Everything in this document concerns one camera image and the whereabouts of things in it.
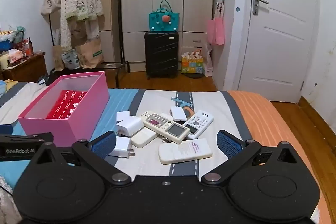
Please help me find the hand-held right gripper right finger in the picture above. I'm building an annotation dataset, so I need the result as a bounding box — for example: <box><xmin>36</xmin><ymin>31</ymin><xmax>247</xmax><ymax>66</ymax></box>
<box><xmin>201</xmin><ymin>130</ymin><xmax>298</xmax><ymax>185</ymax></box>

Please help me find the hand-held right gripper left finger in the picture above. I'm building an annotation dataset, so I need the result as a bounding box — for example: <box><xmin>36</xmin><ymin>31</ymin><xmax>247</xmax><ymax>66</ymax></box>
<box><xmin>31</xmin><ymin>131</ymin><xmax>132</xmax><ymax>185</ymax></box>

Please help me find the large white charger plug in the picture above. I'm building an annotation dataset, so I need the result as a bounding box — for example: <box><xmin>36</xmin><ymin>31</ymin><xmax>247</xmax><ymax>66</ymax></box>
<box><xmin>116</xmin><ymin>116</ymin><xmax>144</xmax><ymax>137</ymax></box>

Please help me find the small white charger plug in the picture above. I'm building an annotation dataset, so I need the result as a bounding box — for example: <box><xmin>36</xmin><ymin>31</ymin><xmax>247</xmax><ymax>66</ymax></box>
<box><xmin>116</xmin><ymin>110</ymin><xmax>131</xmax><ymax>125</ymax></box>

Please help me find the cream remote control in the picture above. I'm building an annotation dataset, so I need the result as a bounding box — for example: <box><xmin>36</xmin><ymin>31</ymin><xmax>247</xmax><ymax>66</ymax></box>
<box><xmin>131</xmin><ymin>127</ymin><xmax>159</xmax><ymax>148</ymax></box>

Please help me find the white remote control with label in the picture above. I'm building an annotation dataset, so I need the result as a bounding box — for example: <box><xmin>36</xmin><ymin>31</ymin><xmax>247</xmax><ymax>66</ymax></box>
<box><xmin>158</xmin><ymin>138</ymin><xmax>213</xmax><ymax>165</ymax></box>

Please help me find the pink cardboard box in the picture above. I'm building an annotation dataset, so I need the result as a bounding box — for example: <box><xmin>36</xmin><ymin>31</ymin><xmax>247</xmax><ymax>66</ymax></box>
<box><xmin>18</xmin><ymin>71</ymin><xmax>110</xmax><ymax>147</ymax></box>

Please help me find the yellowed remote control with display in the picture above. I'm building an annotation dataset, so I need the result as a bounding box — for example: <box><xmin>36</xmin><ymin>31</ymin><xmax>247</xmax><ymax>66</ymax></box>
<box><xmin>141</xmin><ymin>112</ymin><xmax>190</xmax><ymax>145</ymax></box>

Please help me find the white remote control with display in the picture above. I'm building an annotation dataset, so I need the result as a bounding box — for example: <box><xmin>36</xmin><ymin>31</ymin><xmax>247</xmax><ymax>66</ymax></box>
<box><xmin>183</xmin><ymin>110</ymin><xmax>214</xmax><ymax>140</ymax></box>

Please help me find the red printed box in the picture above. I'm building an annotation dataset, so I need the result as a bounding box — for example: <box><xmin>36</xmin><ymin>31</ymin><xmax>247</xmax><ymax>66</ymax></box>
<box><xmin>46</xmin><ymin>90</ymin><xmax>88</xmax><ymax>120</ymax></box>

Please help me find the white power bank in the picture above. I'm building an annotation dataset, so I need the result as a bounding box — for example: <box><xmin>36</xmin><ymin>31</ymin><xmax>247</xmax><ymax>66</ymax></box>
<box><xmin>170</xmin><ymin>106</ymin><xmax>188</xmax><ymax>122</ymax></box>

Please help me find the black bag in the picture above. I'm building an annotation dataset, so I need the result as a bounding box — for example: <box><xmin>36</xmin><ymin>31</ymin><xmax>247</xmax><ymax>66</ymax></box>
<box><xmin>37</xmin><ymin>68</ymin><xmax>57</xmax><ymax>86</ymax></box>

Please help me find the wooden nightstand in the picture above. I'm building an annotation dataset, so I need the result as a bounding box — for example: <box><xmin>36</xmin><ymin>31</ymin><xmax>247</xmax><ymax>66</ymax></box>
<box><xmin>0</xmin><ymin>52</ymin><xmax>48</xmax><ymax>83</ymax></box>

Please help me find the white plastic bag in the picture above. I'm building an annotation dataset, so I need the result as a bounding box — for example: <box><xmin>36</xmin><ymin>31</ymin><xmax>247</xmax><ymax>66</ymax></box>
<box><xmin>204</xmin><ymin>42</ymin><xmax>214</xmax><ymax>77</ymax></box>

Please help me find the colourful gift bag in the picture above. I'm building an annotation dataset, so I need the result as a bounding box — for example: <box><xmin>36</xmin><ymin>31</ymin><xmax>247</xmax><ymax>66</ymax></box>
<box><xmin>181</xmin><ymin>50</ymin><xmax>205</xmax><ymax>75</ymax></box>

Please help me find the large brown paper bag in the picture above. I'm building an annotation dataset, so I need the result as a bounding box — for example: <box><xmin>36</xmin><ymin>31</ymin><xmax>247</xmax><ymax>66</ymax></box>
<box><xmin>76</xmin><ymin>37</ymin><xmax>104</xmax><ymax>69</ymax></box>

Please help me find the small printed bag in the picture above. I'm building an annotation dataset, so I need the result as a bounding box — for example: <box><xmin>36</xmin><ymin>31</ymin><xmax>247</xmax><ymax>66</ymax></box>
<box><xmin>61</xmin><ymin>49</ymin><xmax>81</xmax><ymax>69</ymax></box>

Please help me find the tissue box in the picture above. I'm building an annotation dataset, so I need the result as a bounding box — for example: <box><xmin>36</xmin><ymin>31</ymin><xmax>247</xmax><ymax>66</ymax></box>
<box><xmin>8</xmin><ymin>48</ymin><xmax>29</xmax><ymax>63</ymax></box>

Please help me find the narrow brown paper bag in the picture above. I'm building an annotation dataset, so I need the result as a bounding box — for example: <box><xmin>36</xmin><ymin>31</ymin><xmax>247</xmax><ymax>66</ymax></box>
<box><xmin>52</xmin><ymin>44</ymin><xmax>65</xmax><ymax>71</ymax></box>

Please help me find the red packet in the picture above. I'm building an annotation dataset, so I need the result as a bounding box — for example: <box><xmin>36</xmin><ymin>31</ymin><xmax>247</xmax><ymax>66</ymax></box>
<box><xmin>16</xmin><ymin>38</ymin><xmax>34</xmax><ymax>56</ymax></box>

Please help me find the black suitcase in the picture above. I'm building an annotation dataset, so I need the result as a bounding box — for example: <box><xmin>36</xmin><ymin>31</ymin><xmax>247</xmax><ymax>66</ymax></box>
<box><xmin>144</xmin><ymin>30</ymin><xmax>180</xmax><ymax>80</ymax></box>

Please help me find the black clothes rack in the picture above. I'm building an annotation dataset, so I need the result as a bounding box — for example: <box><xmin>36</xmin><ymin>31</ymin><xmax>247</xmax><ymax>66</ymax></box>
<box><xmin>46</xmin><ymin>0</ymin><xmax>131</xmax><ymax>88</ymax></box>

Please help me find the pink bag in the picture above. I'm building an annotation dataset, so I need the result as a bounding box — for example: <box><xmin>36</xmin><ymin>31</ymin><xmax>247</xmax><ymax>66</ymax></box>
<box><xmin>207</xmin><ymin>9</ymin><xmax>226</xmax><ymax>46</ymax></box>

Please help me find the green mesh bag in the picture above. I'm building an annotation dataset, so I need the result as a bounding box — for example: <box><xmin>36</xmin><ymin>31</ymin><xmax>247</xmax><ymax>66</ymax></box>
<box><xmin>9</xmin><ymin>26</ymin><xmax>26</xmax><ymax>44</ymax></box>

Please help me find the white door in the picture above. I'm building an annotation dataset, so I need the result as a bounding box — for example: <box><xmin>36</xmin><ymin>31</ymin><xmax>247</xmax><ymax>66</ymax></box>
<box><xmin>237</xmin><ymin>0</ymin><xmax>320</xmax><ymax>104</ymax></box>

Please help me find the teal handbag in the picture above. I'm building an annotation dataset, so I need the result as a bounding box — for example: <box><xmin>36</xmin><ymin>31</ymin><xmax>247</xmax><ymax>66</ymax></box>
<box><xmin>148</xmin><ymin>0</ymin><xmax>180</xmax><ymax>32</ymax></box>

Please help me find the canvas tote bag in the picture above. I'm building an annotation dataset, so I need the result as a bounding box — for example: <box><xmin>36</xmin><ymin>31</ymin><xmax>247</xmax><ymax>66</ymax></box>
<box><xmin>40</xmin><ymin>0</ymin><xmax>62</xmax><ymax>16</ymax></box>

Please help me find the metal door handle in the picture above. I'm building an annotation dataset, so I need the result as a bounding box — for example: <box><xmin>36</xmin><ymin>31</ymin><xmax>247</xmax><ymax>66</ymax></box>
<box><xmin>252</xmin><ymin>0</ymin><xmax>269</xmax><ymax>16</ymax></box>

